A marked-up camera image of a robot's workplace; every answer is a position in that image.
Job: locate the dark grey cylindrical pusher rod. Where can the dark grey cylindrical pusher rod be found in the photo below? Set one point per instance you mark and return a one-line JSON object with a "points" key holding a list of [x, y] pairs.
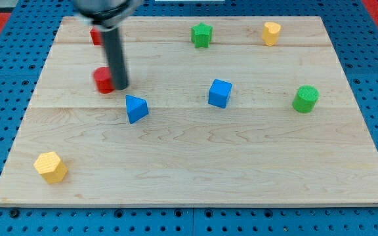
{"points": [[114, 54]]}

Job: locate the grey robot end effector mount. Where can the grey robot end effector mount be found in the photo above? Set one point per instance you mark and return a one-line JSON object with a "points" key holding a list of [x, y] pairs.
{"points": [[106, 13]]}

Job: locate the blue triangle block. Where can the blue triangle block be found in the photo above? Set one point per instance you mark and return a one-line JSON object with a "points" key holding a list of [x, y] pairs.
{"points": [[136, 108]]}

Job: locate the blue cube block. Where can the blue cube block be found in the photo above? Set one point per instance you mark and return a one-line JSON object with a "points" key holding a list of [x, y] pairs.
{"points": [[219, 93]]}

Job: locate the red block behind rod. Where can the red block behind rod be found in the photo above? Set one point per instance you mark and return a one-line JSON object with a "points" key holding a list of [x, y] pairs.
{"points": [[96, 37]]}

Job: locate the red cylinder block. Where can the red cylinder block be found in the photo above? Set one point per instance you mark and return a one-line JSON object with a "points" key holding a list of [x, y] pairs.
{"points": [[102, 79]]}

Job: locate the green star block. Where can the green star block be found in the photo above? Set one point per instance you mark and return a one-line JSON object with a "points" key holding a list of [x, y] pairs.
{"points": [[201, 35]]}

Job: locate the light wooden board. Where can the light wooden board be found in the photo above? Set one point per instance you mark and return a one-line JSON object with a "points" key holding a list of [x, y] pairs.
{"points": [[257, 152]]}

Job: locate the yellow hexagon block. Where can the yellow hexagon block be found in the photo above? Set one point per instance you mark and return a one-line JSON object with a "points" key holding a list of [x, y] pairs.
{"points": [[51, 167]]}

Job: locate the yellow heart block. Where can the yellow heart block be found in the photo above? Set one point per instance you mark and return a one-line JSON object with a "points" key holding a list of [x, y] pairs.
{"points": [[270, 33]]}

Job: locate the green cylinder block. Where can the green cylinder block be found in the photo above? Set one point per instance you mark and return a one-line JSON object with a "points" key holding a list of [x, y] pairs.
{"points": [[305, 99]]}

